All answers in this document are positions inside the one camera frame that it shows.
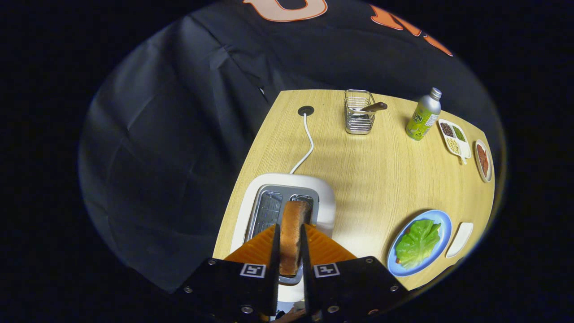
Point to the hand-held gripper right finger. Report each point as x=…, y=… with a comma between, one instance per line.
x=354, y=287

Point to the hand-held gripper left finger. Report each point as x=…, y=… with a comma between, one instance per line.
x=228, y=287

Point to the green lettuce leaf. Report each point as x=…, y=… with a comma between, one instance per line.
x=417, y=244

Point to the toasted bread slice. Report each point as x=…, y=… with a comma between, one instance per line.
x=291, y=237

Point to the blue plate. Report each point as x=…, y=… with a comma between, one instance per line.
x=443, y=224

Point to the white rounded square plate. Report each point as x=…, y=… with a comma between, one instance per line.
x=461, y=237

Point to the white toaster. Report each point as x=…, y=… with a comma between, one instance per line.
x=287, y=181

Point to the black backdrop cloth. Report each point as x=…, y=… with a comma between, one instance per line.
x=157, y=157

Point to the heap of yellow beans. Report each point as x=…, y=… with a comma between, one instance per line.
x=453, y=146

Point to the red meat piece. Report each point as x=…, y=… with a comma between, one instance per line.
x=484, y=169
x=481, y=153

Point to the white divided dish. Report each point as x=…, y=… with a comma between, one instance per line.
x=466, y=150

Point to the white round plate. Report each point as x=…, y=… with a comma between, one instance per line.
x=489, y=172

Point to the silver bottle with green label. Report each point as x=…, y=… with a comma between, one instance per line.
x=421, y=121

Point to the heap of dark beans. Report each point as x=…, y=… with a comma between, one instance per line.
x=446, y=129

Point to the heap of green beans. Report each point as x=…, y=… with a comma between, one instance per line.
x=458, y=133

